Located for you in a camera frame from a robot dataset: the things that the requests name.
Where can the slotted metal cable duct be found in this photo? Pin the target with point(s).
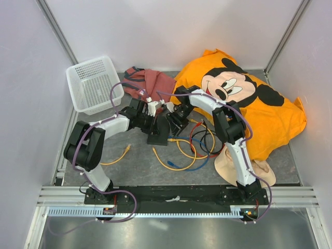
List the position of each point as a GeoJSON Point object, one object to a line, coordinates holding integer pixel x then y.
{"type": "Point", "coordinates": [102, 212]}

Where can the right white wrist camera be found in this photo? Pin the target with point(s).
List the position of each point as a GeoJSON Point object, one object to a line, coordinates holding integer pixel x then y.
{"type": "Point", "coordinates": [167, 105]}

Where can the black network switch box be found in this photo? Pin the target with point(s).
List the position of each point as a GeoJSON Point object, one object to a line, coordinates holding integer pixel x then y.
{"type": "Point", "coordinates": [160, 131]}

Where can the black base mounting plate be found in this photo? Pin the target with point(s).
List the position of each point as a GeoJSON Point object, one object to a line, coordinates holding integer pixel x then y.
{"type": "Point", "coordinates": [219, 194]}

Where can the beige hat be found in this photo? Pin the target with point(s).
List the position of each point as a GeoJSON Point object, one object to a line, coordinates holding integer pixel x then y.
{"type": "Point", "coordinates": [225, 168]}

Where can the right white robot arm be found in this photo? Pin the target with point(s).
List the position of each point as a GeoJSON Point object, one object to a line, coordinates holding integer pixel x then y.
{"type": "Point", "coordinates": [229, 125]}

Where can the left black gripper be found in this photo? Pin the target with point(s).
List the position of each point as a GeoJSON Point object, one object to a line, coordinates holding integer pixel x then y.
{"type": "Point", "coordinates": [153, 128]}

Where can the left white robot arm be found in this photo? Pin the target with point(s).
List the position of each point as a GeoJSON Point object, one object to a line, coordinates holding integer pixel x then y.
{"type": "Point", "coordinates": [85, 144]}

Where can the red folded shirt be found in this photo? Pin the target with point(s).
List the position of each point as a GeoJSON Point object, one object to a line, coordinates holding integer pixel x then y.
{"type": "Point", "coordinates": [150, 80]}

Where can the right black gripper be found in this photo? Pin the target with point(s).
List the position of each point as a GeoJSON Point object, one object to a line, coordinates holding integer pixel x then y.
{"type": "Point", "coordinates": [175, 126]}

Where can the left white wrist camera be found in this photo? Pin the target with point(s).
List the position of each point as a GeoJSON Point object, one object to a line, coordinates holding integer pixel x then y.
{"type": "Point", "coordinates": [152, 106]}

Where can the orange Mickey Mouse shirt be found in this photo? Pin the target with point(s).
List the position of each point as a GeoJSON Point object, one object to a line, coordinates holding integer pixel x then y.
{"type": "Point", "coordinates": [274, 119]}

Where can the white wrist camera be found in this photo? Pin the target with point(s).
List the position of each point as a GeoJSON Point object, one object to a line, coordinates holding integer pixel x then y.
{"type": "Point", "coordinates": [152, 106]}
{"type": "Point", "coordinates": [167, 105]}

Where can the white plastic basket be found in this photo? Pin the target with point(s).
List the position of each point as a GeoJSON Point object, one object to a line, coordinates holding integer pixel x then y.
{"type": "Point", "coordinates": [91, 85]}

